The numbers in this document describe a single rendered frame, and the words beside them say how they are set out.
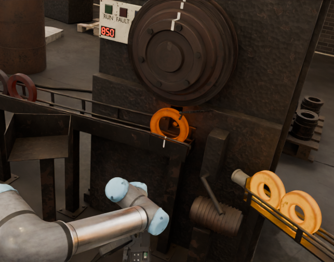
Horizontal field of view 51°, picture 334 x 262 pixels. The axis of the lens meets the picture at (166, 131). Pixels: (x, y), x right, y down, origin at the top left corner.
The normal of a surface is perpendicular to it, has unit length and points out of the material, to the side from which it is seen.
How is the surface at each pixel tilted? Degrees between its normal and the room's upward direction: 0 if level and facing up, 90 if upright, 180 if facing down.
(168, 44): 90
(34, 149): 5
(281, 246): 0
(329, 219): 0
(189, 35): 90
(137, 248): 36
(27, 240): 42
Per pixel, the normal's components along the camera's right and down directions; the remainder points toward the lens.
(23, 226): 0.36, -0.66
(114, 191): -0.37, -0.43
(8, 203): 0.18, -0.87
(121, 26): -0.41, 0.39
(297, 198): -0.85, 0.15
